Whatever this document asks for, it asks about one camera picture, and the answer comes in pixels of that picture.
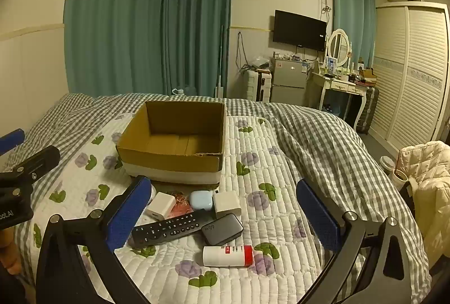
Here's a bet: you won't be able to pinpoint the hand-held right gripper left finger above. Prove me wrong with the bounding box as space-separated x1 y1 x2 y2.
35 175 152 304

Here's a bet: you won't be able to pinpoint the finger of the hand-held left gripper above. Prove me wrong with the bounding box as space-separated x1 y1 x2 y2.
0 145 61 185
0 128 26 154

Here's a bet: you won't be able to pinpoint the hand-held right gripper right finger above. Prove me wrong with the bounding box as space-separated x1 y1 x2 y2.
296 179 431 304

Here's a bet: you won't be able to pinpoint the white power adapter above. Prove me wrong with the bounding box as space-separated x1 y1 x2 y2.
147 192 176 221
212 189 242 219

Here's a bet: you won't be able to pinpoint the black remote control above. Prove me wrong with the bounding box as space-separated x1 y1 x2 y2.
131 210 217 249

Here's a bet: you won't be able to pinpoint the reddish pouch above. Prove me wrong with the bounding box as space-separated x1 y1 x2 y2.
166 193 194 220

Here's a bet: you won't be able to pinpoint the light blue earbud case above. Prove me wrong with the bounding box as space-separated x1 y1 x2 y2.
189 190 215 212

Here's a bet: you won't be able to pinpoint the cardboard box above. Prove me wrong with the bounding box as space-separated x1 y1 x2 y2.
116 100 226 185

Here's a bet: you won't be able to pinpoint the dark grey portable drive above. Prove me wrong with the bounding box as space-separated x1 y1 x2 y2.
200 213 244 246

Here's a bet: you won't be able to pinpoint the white bottle with red cap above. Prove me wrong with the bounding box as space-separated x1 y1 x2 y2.
202 245 254 268

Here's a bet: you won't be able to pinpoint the person's left hand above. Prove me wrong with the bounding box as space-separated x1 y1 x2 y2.
0 229 22 276

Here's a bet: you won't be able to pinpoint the floral quilted mat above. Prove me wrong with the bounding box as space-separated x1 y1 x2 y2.
30 112 340 304

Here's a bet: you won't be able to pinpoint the grey checked blanket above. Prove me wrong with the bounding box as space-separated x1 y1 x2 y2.
7 92 432 304

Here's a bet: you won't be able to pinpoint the white cup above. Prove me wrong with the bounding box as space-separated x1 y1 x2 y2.
380 156 396 175
391 169 409 189

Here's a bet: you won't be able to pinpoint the blue bin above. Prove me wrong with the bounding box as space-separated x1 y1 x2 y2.
325 103 344 119

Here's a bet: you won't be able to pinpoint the cream quilted jacket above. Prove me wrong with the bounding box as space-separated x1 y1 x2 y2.
397 140 450 271

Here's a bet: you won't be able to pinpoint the silver hard suitcase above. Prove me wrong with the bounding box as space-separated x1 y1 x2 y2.
356 86 380 135

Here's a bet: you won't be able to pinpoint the white dressing table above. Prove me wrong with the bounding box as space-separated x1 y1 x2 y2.
311 69 370 129

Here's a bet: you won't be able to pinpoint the silver small fridge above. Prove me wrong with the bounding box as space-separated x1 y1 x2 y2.
269 57 311 107

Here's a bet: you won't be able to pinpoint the white ribbed suitcase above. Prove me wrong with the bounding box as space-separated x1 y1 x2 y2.
245 68 273 102

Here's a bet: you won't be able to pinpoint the small brown box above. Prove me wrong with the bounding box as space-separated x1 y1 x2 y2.
358 68 377 85

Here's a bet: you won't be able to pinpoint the wide teal curtain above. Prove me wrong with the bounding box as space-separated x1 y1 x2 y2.
63 0 167 96

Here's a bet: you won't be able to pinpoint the white louvred wardrobe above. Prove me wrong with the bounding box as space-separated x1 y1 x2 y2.
366 1 450 154

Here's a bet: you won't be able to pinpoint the oval vanity mirror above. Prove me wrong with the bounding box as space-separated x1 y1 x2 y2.
326 28 352 68

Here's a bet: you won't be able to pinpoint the white mop pole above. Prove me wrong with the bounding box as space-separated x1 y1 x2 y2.
214 25 226 98

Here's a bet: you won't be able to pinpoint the narrow teal curtain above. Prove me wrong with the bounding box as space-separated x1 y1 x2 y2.
331 0 377 70

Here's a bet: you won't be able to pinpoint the teal corner curtain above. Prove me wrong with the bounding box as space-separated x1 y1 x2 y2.
161 0 233 98

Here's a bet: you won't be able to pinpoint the black wall cables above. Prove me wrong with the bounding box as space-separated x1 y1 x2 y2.
237 31 251 73

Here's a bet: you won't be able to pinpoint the black wall television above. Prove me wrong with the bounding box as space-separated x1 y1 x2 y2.
273 10 328 52

